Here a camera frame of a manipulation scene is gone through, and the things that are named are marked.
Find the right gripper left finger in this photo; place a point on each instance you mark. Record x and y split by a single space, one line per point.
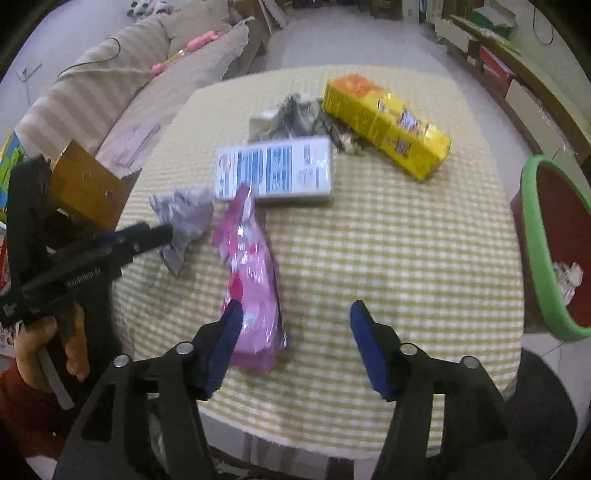
213 347

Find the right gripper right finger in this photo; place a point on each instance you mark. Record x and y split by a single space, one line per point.
379 347

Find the pink plastic snack bag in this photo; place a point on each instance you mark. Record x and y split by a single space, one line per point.
252 282

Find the grey newspaper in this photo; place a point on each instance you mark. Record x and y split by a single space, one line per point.
188 212

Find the yellow snack box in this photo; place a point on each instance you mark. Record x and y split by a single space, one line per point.
388 123

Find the left hand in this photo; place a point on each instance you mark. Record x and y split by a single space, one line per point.
39 345

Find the brown cardboard box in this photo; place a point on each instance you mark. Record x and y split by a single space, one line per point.
85 189

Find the beige striped sofa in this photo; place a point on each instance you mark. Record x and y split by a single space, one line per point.
113 106

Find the crumpled brown paper in bin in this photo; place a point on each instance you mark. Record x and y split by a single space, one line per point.
569 278

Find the brown chocolate wrapper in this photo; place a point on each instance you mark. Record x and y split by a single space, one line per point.
346 140

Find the red bin green rim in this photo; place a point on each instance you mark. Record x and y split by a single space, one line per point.
552 218

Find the crumpled printed paper wrapper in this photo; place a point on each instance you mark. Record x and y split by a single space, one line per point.
297 116

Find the pink toy wand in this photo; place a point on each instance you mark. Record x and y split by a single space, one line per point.
192 46

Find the beige sofa cushion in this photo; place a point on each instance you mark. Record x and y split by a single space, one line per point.
193 20

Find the wooden tv cabinet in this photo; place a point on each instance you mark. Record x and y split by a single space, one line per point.
548 121

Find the red folder in cabinet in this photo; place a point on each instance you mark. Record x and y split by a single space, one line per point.
495 65

